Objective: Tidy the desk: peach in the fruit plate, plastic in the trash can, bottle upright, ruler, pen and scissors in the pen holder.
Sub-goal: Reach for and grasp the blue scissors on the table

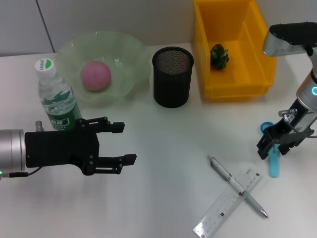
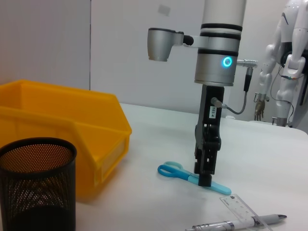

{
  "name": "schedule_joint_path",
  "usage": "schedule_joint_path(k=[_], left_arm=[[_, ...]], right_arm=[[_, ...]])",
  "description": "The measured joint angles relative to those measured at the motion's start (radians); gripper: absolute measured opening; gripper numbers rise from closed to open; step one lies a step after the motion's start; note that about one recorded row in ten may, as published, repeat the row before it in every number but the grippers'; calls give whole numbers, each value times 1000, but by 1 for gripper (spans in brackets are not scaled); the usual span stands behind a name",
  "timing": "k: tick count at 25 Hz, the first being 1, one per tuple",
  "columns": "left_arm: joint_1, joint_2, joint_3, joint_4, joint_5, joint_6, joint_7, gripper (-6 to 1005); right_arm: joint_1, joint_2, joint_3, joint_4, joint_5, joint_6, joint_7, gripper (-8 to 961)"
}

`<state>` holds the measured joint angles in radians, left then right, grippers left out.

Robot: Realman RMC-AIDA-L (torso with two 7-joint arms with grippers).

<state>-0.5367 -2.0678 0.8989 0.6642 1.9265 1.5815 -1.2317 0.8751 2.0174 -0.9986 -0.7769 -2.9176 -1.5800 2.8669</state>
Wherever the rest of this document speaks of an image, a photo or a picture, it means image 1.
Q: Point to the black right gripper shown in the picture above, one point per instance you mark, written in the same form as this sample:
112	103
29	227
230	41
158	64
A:
297	126

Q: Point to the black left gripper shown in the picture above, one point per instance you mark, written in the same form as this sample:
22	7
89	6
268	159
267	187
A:
57	148

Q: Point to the pink peach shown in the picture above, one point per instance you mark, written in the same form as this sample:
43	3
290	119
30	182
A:
95	77

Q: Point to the clear water bottle green label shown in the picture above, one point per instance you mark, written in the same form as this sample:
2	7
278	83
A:
57	99

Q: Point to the green plastic wrapper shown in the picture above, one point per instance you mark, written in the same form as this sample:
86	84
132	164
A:
219	57

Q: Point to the blue scissors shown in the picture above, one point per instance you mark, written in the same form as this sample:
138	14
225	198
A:
273	168

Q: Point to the white grey ballpoint pen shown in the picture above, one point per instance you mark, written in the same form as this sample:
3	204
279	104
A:
252	202

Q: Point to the black mesh pen holder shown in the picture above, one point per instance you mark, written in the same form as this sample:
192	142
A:
171	86

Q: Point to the green glass fruit plate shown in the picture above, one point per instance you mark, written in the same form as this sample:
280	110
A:
128	57

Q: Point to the transparent plastic ruler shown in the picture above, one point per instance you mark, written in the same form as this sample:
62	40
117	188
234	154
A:
218	215

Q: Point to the yellow plastic bin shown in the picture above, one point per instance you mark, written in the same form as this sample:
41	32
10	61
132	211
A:
247	74

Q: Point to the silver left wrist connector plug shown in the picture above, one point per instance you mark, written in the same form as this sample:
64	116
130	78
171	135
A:
39	126

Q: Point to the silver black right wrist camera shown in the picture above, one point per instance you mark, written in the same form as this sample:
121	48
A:
284	37

